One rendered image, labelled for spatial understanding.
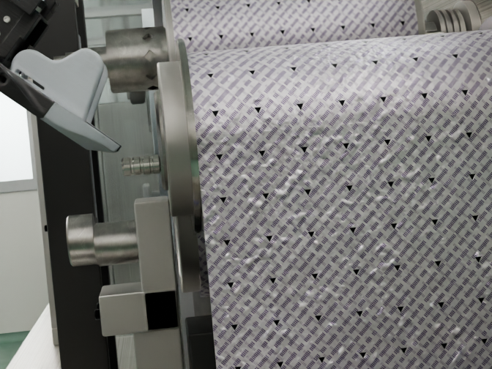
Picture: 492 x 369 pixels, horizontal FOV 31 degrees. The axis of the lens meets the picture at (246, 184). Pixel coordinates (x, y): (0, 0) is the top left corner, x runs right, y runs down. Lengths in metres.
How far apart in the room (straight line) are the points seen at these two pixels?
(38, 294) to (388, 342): 5.71
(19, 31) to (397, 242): 0.30
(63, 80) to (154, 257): 0.15
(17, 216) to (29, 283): 0.47
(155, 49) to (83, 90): 0.27
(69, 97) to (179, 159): 0.09
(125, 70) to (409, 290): 0.39
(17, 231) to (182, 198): 5.64
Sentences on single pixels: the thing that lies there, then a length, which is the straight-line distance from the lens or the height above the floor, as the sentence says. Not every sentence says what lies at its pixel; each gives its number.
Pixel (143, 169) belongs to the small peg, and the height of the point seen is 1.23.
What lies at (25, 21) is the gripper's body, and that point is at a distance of 0.64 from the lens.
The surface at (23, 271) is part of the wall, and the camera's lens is 6.29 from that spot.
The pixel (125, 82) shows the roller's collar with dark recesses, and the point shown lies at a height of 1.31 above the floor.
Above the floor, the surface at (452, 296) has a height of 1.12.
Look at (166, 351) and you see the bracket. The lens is 0.70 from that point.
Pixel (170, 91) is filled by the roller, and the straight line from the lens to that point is 0.62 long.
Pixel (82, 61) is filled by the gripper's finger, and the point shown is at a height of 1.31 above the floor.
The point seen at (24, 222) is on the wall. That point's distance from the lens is 6.25.
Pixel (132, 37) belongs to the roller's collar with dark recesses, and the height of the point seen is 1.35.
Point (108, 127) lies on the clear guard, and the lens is 1.64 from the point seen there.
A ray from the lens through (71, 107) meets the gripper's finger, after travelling 0.62.
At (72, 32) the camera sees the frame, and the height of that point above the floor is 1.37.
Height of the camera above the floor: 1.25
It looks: 3 degrees down
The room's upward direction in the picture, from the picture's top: 5 degrees counter-clockwise
